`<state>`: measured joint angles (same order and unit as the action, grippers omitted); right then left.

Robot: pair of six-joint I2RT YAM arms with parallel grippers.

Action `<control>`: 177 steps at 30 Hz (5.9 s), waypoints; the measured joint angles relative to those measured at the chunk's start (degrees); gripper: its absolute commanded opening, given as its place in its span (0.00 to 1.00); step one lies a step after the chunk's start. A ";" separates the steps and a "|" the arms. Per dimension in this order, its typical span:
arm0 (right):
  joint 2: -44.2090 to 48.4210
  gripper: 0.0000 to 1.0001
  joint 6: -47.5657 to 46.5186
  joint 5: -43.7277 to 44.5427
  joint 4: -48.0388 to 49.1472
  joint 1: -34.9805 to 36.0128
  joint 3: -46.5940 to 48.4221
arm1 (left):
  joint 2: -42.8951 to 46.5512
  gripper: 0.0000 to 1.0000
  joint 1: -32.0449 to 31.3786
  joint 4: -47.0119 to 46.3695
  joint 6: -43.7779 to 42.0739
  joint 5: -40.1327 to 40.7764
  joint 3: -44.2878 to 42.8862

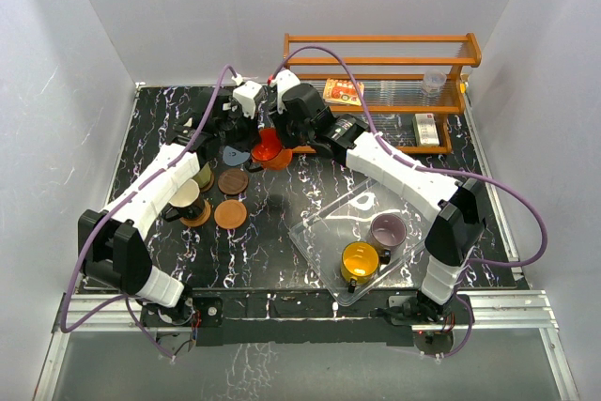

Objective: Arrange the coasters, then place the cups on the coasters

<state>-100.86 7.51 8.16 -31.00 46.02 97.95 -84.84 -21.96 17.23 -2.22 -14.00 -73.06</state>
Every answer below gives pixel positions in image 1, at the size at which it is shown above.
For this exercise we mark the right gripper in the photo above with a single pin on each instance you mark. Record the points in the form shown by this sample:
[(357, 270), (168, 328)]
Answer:
[(278, 121)]

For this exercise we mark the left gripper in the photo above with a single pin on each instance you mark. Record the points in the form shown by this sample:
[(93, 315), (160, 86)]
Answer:
[(252, 128)]

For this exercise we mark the orange mug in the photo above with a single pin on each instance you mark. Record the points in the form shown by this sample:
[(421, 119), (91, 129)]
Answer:
[(269, 154)]

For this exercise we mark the dark wooden coaster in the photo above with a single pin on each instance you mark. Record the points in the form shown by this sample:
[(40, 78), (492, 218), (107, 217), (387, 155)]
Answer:
[(209, 184), (233, 181)]

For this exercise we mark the pale green mug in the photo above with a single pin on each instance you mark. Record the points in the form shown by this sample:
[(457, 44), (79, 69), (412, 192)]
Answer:
[(202, 177)]

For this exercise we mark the light wooden coaster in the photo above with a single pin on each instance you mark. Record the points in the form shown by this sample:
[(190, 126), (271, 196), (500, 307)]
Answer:
[(201, 219), (230, 214)]

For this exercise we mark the black and white mug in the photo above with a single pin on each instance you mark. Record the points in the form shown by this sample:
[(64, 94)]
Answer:
[(185, 204)]

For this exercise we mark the purple mug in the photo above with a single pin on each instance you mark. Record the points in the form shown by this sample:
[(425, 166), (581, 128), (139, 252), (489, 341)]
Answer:
[(386, 234)]

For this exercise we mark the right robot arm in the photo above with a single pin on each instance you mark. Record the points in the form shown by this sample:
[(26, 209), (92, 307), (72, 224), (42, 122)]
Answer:
[(454, 208)]

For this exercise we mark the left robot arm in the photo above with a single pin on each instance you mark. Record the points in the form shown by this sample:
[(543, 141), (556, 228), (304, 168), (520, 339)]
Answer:
[(112, 241)]

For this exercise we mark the blue paper coaster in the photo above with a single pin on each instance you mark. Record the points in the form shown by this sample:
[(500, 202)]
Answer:
[(233, 157)]

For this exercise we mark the clear plastic cup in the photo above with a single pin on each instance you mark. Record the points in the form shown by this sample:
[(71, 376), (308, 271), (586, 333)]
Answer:
[(433, 82)]

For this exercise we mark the orange snack packet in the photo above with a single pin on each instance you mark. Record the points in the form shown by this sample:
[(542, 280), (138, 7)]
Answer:
[(338, 91)]

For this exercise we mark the clear plastic tray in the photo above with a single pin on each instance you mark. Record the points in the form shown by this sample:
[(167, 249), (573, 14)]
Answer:
[(361, 240)]

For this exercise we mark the wooden shelf rack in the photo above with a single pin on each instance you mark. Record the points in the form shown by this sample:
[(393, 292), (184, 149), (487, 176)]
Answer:
[(391, 68)]

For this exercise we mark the white and red box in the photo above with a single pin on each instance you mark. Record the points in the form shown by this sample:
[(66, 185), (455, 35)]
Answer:
[(425, 129)]

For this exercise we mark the yellow mug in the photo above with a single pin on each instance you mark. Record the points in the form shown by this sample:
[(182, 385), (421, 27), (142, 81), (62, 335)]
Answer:
[(359, 263)]

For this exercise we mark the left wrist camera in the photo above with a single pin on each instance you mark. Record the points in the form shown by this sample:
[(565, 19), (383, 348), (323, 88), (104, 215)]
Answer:
[(247, 94)]

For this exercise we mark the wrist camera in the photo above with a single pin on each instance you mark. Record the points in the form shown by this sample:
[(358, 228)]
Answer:
[(283, 81), (247, 94)]

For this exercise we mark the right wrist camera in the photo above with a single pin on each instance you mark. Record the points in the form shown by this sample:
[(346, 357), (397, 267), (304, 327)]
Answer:
[(283, 81)]

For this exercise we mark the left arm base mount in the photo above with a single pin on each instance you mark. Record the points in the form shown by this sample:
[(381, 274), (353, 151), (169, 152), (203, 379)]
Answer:
[(193, 313)]

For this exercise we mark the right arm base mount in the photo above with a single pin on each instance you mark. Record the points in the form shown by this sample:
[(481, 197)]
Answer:
[(432, 324)]

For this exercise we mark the aluminium frame rail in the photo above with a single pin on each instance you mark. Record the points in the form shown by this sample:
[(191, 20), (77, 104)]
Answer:
[(291, 345)]

